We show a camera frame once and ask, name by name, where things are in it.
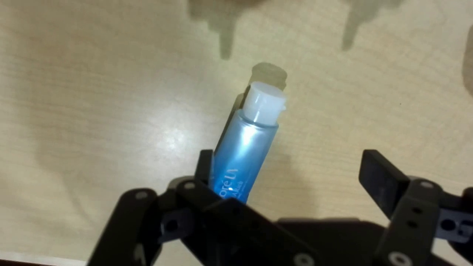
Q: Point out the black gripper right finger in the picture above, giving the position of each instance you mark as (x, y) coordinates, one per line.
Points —
(419, 212)

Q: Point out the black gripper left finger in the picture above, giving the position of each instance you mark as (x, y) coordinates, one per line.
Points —
(217, 231)

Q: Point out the blue squeeze bottle white cap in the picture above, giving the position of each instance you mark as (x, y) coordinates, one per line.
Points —
(248, 141)

